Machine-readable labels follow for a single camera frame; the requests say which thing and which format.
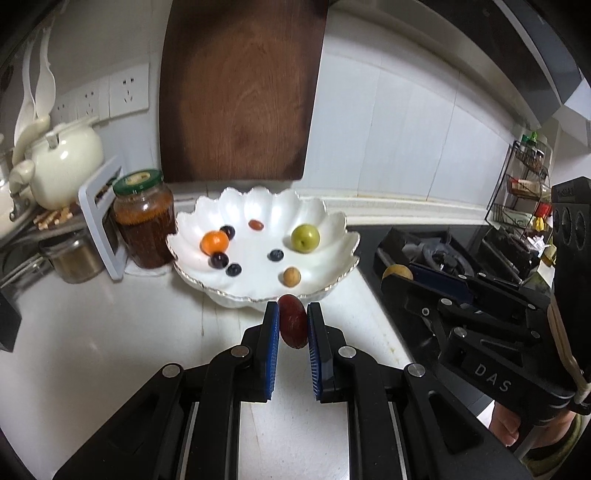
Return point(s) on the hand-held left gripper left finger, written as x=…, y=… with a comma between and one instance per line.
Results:
x=272, y=350

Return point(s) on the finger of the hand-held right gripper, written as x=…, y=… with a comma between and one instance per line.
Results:
x=438, y=279
x=415, y=300

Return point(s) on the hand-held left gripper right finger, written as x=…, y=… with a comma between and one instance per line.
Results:
x=315, y=350

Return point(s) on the brown longan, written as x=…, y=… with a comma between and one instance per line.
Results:
x=292, y=276
x=396, y=271

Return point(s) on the white scalloped bowl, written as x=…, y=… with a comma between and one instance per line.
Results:
x=263, y=281

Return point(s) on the blueberry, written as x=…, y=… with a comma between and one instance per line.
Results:
x=276, y=255
x=234, y=269

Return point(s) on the dark purple grape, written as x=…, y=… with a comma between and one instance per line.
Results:
x=227, y=232
x=218, y=260

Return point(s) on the green jujube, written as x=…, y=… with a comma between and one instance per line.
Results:
x=305, y=237

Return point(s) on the orange tangerine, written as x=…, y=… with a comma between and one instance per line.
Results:
x=214, y=242

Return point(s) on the person's right hand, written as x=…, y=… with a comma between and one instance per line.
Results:
x=505, y=424

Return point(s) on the black burner grate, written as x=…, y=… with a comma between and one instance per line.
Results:
x=503, y=249
x=415, y=244

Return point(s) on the black glass gas cooktop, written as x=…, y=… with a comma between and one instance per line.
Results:
x=369, y=244

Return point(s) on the yellow seasoning bottle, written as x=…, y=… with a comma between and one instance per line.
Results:
x=539, y=224

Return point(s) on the red sauce bottle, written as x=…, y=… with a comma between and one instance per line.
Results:
x=544, y=210

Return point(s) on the green cap bottle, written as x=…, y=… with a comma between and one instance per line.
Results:
x=531, y=137

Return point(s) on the glass jar of red sauce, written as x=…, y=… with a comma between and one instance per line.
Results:
x=145, y=221

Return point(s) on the stainless steel pot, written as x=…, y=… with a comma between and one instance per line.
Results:
x=74, y=258

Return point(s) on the black range hood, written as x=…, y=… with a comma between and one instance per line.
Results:
x=531, y=46

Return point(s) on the bamboo trivet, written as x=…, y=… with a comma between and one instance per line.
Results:
x=57, y=217

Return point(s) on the dark wooden cutting board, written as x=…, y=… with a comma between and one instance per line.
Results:
x=240, y=92

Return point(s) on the black knife block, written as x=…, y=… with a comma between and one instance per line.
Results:
x=9, y=323

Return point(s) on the steel pan lid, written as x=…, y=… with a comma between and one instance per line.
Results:
x=18, y=270

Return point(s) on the metal pot rack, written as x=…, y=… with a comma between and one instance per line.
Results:
x=27, y=237

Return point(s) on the cream ceramic pot with lid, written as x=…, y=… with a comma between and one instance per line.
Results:
x=69, y=166

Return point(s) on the white pot with steel lid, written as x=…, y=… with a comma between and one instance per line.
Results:
x=7, y=217

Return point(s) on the white hanging spoon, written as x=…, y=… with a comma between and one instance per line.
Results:
x=45, y=83
x=25, y=106

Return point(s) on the white plastic frame stand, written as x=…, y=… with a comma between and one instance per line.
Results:
x=99, y=221

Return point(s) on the white wall cabinet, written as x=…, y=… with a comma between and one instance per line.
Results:
x=579, y=106

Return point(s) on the white wall socket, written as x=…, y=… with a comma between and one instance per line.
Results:
x=64, y=110
x=129, y=92
x=92, y=104

